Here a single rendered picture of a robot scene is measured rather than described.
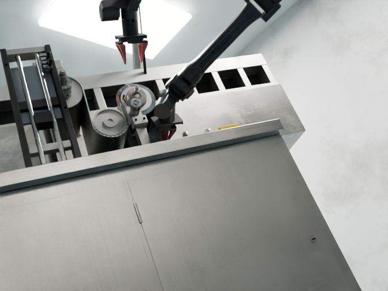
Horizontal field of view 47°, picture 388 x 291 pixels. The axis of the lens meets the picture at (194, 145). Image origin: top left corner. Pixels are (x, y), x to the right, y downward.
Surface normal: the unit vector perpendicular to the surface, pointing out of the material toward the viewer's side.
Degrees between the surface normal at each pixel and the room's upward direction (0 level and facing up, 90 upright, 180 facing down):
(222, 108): 90
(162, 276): 90
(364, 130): 90
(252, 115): 90
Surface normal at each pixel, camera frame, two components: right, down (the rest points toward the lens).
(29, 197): 0.24, -0.52
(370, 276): -0.67, -0.09
